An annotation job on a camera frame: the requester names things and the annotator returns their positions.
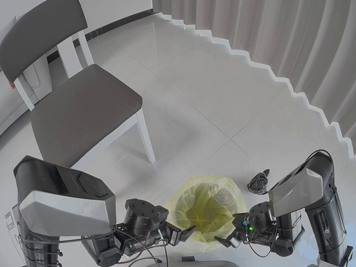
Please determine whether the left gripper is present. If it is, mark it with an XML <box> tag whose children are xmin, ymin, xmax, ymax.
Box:
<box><xmin>128</xmin><ymin>224</ymin><xmax>197</xmax><ymax>257</ymax></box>

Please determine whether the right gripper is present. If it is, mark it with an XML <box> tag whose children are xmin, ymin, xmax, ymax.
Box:
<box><xmin>214</xmin><ymin>228</ymin><xmax>269</xmax><ymax>249</ymax></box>

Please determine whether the yellow plastic bag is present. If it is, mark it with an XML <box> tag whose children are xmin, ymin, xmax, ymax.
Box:
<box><xmin>164</xmin><ymin>175</ymin><xmax>248</xmax><ymax>254</ymax></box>

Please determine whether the crumpled black plastic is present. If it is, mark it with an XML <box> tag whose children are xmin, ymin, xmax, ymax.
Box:
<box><xmin>247</xmin><ymin>169</ymin><xmax>271</xmax><ymax>195</ymax></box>

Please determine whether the grey and white chair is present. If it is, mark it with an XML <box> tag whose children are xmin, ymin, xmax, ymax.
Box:
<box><xmin>0</xmin><ymin>0</ymin><xmax>156</xmax><ymax>169</ymax></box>

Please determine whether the pale grey curtain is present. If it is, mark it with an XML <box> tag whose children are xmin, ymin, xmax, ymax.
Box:
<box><xmin>151</xmin><ymin>0</ymin><xmax>356</xmax><ymax>160</ymax></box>

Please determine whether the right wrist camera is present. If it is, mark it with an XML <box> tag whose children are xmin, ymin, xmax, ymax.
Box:
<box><xmin>232</xmin><ymin>212</ymin><xmax>251</xmax><ymax>231</ymax></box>

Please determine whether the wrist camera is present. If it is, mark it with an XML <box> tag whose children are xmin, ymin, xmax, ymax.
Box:
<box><xmin>232</xmin><ymin>212</ymin><xmax>251</xmax><ymax>231</ymax></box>
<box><xmin>96</xmin><ymin>227</ymin><xmax>131</xmax><ymax>266</ymax></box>

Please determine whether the black cable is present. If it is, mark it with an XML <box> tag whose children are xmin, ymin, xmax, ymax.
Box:
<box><xmin>120</xmin><ymin>244</ymin><xmax>169</xmax><ymax>267</ymax></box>

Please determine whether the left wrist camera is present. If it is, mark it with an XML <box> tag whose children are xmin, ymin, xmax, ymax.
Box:
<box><xmin>96</xmin><ymin>227</ymin><xmax>131</xmax><ymax>266</ymax></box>

